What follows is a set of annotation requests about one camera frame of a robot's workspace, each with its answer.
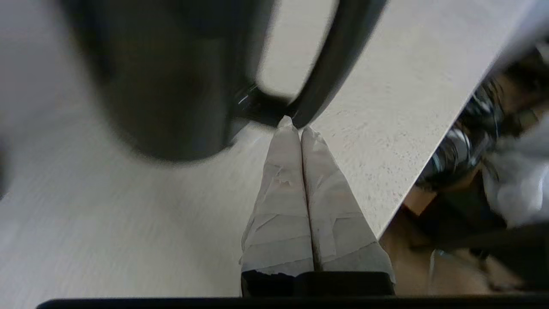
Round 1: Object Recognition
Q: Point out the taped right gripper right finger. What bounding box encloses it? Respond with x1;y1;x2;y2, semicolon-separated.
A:
300;125;396;297

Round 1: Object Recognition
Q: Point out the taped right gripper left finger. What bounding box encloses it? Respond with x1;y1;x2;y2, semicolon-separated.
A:
239;116;316;297

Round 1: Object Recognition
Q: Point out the black electric kettle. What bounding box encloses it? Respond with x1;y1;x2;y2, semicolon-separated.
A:
60;0;389;163

